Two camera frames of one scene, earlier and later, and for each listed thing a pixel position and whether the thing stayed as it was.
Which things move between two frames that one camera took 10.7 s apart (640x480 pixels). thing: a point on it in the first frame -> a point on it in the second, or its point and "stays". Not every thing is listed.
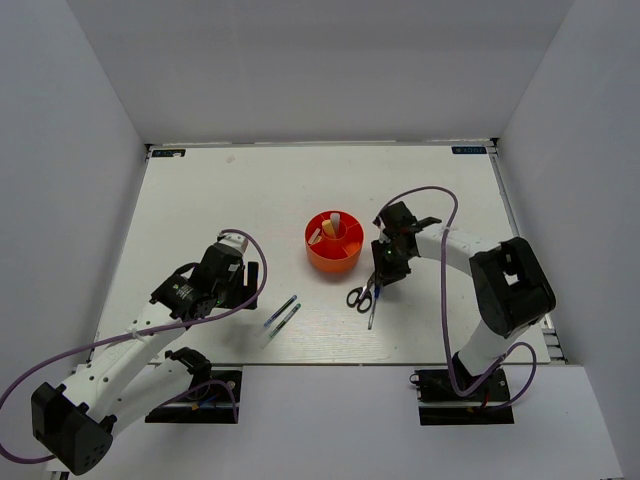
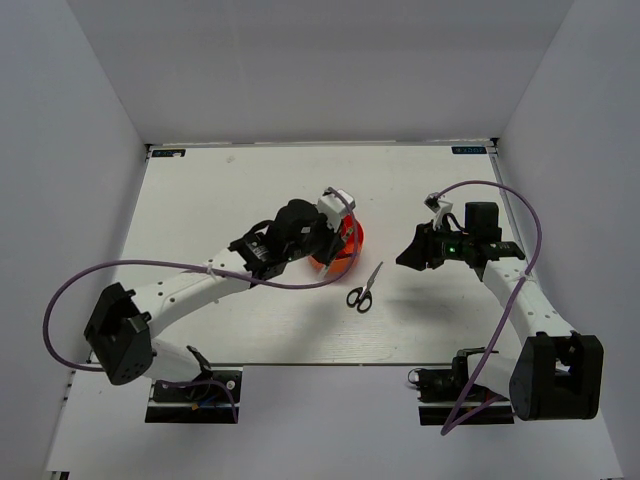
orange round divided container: (334, 240) stays
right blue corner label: (469, 149) stays
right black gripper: (386, 273) -> (422, 249)
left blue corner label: (168, 153) stays
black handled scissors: (361, 296) stays
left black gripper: (243, 290) -> (334, 242)
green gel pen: (284, 321) -> (325, 267)
